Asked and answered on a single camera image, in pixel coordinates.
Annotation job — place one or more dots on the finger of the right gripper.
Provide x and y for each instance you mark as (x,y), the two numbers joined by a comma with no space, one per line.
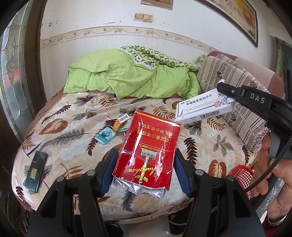
(275,111)

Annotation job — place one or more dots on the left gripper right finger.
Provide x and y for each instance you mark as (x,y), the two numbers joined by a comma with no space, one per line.
(220,206)

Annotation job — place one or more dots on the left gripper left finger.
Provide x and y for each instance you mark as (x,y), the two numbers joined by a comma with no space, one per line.
(71,206)

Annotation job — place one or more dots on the white medicine box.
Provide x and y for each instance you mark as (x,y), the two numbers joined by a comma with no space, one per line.
(203,106)

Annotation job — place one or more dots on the red cigarette carton wrapper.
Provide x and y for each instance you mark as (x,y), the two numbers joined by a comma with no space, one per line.
(146,158)

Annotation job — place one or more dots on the teal cartoon tissue pack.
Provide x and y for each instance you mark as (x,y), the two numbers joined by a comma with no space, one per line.
(105,136)

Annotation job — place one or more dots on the orange cardboard box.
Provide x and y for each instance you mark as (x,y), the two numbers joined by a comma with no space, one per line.
(120,121)

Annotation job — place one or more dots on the person right hand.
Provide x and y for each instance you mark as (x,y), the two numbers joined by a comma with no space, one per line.
(282,204)

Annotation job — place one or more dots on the striped floral cushion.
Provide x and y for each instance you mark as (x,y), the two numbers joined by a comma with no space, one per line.
(236,72)

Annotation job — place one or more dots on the red plastic basket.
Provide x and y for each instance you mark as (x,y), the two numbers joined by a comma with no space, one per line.
(243,175)

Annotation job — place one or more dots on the black smartphone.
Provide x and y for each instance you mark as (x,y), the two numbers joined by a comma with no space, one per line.
(35,171)

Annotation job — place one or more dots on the leaf-pattern plush blanket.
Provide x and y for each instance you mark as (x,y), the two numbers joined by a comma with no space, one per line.
(65,130)

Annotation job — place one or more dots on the stained glass door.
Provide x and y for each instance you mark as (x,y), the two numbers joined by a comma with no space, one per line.
(22,89)

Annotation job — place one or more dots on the green duvet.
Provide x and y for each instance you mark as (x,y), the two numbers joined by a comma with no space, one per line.
(134,71)

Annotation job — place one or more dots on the framed wall picture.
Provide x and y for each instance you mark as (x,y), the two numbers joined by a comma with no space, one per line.
(240,13)

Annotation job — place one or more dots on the beige wall switch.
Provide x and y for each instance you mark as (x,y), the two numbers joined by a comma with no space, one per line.
(143,17)

